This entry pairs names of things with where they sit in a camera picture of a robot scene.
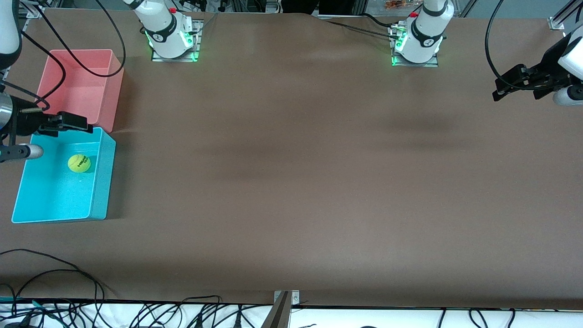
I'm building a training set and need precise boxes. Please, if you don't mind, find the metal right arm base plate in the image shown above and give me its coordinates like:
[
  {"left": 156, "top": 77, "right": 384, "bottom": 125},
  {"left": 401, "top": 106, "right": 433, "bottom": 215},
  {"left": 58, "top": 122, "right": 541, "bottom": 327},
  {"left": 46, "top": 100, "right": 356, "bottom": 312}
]
[{"left": 151, "top": 20, "right": 202, "bottom": 62}]

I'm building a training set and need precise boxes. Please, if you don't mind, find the tangled black cable bundle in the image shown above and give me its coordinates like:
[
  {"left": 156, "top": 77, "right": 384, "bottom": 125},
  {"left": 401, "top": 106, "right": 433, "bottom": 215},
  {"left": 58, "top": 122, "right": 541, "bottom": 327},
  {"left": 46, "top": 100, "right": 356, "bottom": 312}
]
[{"left": 134, "top": 295, "right": 256, "bottom": 328}]

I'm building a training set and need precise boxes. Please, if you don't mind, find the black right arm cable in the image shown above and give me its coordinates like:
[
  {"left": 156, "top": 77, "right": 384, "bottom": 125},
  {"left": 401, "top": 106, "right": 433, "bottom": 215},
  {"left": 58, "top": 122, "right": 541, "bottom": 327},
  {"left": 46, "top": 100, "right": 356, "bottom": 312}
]
[{"left": 0, "top": 0, "right": 127, "bottom": 112}]

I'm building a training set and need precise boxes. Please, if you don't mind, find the black base power cable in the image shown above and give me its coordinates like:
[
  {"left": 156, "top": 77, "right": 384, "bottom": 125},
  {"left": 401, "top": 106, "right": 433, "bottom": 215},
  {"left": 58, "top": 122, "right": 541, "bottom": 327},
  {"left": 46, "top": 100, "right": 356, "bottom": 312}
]
[{"left": 326, "top": 13, "right": 402, "bottom": 40}]

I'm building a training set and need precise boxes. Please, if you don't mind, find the teal cable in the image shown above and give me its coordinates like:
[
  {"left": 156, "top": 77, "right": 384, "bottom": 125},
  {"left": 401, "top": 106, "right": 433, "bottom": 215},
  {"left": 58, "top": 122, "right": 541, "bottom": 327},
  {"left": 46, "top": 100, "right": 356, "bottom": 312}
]
[{"left": 0, "top": 296, "right": 69, "bottom": 319}]

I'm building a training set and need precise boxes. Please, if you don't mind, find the blue plastic bin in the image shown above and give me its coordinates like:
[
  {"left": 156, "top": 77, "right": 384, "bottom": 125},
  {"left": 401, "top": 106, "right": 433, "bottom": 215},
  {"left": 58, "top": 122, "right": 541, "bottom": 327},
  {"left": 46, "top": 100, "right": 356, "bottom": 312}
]
[{"left": 11, "top": 127, "right": 116, "bottom": 224}]

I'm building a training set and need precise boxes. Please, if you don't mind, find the short black cable bundle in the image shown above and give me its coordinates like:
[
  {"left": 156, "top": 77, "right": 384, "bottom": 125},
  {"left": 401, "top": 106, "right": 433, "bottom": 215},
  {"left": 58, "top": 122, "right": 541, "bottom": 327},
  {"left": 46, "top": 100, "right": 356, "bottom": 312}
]
[{"left": 437, "top": 308, "right": 516, "bottom": 328}]

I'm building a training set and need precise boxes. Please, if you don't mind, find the aluminium frame profile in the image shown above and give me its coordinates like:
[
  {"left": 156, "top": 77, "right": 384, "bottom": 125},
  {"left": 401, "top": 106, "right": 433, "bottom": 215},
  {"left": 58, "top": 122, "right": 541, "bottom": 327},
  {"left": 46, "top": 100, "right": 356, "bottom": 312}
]
[{"left": 548, "top": 0, "right": 583, "bottom": 31}]

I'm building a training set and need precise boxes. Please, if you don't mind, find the pink plastic bin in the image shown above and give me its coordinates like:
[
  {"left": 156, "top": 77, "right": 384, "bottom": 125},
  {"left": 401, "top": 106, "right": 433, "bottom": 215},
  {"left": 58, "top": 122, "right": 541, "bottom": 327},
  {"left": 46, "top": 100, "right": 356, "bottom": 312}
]
[{"left": 36, "top": 49, "right": 124, "bottom": 133}]

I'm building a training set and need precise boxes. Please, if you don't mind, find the dark grey metal bar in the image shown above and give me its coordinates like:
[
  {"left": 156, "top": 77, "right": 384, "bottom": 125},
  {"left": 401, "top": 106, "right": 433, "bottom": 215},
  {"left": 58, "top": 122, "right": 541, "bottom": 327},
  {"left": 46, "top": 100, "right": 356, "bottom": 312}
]
[{"left": 261, "top": 292, "right": 292, "bottom": 328}]

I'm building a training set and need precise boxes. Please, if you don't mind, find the small silver metal bracket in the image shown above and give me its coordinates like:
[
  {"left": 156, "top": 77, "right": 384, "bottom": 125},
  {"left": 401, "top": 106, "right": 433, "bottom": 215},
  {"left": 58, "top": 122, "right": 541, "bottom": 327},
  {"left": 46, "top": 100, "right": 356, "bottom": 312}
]
[{"left": 273, "top": 290, "right": 300, "bottom": 305}]

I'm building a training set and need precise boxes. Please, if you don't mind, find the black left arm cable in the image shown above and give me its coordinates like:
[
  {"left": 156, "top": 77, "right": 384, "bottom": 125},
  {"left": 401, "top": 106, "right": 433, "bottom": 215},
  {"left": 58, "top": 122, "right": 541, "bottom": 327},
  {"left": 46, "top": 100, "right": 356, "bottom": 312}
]
[{"left": 485, "top": 0, "right": 529, "bottom": 91}]

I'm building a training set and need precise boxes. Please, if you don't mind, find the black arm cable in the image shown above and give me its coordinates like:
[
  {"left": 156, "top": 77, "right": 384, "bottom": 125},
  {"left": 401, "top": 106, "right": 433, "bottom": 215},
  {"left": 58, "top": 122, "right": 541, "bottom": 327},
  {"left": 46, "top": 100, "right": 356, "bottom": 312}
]
[
  {"left": 485, "top": 0, "right": 529, "bottom": 91},
  {"left": 0, "top": 0, "right": 127, "bottom": 112}
]

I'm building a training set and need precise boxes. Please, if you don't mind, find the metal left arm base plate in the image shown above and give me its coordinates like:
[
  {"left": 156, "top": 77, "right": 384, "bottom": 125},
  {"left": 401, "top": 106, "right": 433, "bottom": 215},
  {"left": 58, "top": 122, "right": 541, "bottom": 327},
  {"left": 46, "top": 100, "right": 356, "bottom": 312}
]
[{"left": 390, "top": 25, "right": 439, "bottom": 68}]

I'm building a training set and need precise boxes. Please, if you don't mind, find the yellow tennis ball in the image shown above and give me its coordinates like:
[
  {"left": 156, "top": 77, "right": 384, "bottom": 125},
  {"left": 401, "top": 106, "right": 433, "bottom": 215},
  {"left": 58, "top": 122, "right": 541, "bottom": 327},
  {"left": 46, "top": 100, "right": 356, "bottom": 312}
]
[{"left": 68, "top": 154, "right": 92, "bottom": 173}]

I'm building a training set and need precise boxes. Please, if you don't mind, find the long looping black cable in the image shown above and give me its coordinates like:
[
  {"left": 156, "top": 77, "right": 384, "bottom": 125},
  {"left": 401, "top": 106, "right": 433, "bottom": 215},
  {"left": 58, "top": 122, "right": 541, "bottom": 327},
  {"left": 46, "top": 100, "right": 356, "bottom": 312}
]
[{"left": 0, "top": 249, "right": 106, "bottom": 315}]

